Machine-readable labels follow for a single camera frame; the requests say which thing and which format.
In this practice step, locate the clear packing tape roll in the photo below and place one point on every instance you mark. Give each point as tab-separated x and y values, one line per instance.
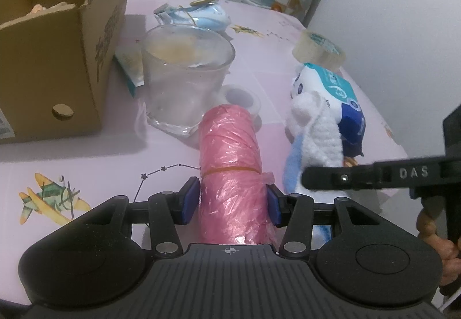
317	52

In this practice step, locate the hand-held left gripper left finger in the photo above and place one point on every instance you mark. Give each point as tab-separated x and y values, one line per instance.
189	202

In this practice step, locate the white blue knitted baby shoe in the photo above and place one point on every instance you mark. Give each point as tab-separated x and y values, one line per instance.
318	131

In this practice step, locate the small white tape roll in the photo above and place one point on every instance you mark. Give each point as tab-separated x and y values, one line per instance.
239	97

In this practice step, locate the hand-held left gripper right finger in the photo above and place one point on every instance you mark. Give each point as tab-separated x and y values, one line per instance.
275	205

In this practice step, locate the pink plastic bag roll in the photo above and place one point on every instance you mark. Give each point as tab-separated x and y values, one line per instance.
230	167

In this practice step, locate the blue face mask bundle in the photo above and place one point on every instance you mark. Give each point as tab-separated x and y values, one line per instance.
209	16

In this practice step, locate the teal white pad pack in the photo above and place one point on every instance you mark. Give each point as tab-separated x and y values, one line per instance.
324	83

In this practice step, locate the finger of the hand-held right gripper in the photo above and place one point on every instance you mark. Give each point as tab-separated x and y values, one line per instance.
360	176

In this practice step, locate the cotton swab packet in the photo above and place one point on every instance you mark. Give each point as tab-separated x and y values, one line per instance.
128	68

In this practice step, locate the brown cardboard box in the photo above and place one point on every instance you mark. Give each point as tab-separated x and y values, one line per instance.
46	70

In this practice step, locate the person's right hand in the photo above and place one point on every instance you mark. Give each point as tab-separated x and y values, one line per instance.
450	261

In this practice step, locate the orange striped sock bundle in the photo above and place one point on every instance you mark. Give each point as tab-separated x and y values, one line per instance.
38	9

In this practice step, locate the clear drinking glass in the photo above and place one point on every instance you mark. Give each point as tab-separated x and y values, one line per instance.
183	95

